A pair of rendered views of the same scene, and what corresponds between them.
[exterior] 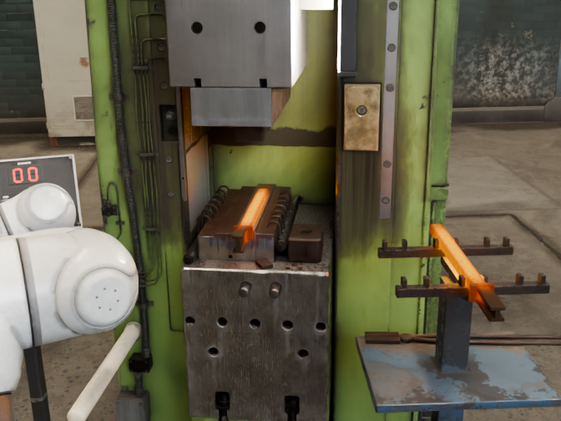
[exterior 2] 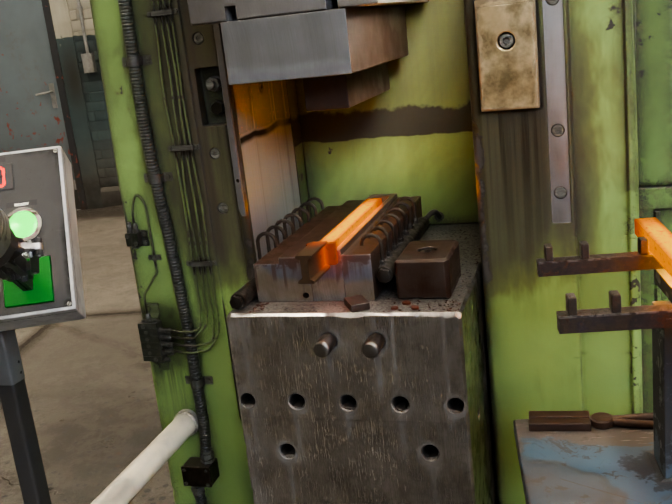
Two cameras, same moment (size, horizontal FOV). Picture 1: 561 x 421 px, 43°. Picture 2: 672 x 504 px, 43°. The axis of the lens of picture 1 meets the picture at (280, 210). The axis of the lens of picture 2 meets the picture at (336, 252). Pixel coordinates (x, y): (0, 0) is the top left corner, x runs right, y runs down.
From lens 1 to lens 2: 0.53 m
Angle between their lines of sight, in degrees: 11
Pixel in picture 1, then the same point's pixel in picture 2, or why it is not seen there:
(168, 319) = (235, 404)
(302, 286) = (419, 338)
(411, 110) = (592, 34)
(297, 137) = (427, 120)
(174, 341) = not seen: hidden behind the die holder
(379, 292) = (562, 351)
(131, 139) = (159, 126)
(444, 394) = not seen: outside the picture
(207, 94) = (247, 31)
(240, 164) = (346, 169)
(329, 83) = not seen: hidden behind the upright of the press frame
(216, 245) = (283, 277)
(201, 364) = (271, 471)
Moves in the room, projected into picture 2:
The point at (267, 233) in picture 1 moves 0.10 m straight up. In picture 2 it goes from (360, 253) to (354, 191)
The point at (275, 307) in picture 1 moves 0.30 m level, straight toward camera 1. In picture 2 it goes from (377, 375) to (352, 475)
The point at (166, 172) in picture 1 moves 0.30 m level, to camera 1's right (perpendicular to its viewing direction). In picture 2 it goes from (213, 174) to (379, 160)
